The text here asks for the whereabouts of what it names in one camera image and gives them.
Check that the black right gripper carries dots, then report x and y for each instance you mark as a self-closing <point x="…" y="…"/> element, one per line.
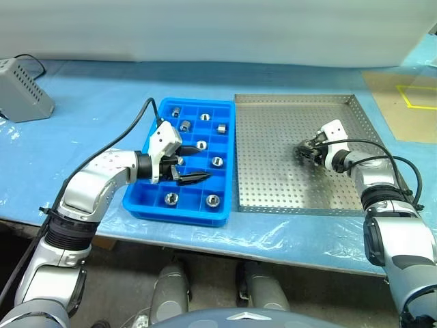
<point x="317" y="152"/>

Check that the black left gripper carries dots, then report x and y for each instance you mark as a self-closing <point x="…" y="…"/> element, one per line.
<point x="168" y="168"/>

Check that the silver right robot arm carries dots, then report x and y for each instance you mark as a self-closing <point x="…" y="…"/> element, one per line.
<point x="399" y="232"/>

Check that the blue compartment tray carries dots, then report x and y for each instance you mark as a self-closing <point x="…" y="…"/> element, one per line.
<point x="191" y="201"/>

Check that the perforated metal tray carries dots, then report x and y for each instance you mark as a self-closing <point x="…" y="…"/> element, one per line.
<point x="273" y="136"/>

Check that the brown cardboard sheet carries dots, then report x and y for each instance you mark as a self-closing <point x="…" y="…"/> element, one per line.
<point x="409" y="126"/>

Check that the blue plastic table cover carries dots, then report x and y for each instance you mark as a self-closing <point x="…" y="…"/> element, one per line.
<point x="85" y="102"/>

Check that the grey rounded leg cover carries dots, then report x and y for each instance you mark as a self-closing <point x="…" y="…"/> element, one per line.
<point x="169" y="294"/>
<point x="263" y="290"/>

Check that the blue-grey curved chest shell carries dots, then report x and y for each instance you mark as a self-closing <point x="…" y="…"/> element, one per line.
<point x="246" y="321"/>

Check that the grey perforated device housing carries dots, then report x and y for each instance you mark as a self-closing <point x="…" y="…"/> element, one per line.
<point x="20" y="95"/>

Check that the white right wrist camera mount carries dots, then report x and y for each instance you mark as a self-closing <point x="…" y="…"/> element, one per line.
<point x="333" y="131"/>

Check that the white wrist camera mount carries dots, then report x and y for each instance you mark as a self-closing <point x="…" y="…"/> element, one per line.
<point x="333" y="131"/>
<point x="164" y="138"/>

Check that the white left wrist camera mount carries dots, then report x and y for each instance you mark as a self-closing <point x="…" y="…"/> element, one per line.
<point x="164" y="138"/>

